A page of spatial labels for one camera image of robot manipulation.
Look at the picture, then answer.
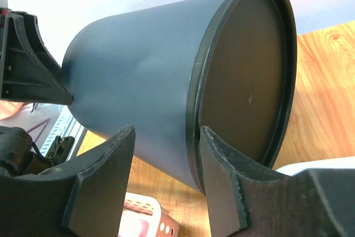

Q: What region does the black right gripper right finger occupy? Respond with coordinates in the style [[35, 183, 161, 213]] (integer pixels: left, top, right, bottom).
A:
[[200, 127, 354, 236]]

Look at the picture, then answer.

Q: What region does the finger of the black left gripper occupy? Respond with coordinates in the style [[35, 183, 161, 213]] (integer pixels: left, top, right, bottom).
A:
[[1, 11, 73, 105]]

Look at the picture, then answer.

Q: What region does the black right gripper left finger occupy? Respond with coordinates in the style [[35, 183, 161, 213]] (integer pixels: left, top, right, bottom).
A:
[[1, 126, 135, 236]]

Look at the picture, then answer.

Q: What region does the white plastic tub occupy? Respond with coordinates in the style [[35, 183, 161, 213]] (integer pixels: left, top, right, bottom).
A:
[[276, 156, 355, 176]]

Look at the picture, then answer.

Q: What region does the black round bin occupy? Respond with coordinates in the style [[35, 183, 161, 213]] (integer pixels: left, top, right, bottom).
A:
[[62, 0, 297, 191]]

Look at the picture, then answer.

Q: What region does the pink perforated plastic basket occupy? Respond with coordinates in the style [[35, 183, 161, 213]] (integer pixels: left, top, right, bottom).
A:
[[118, 193, 180, 237]]

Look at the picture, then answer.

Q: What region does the grey slotted cable duct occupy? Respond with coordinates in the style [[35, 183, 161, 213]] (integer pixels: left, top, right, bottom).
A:
[[39, 106, 87, 160]]

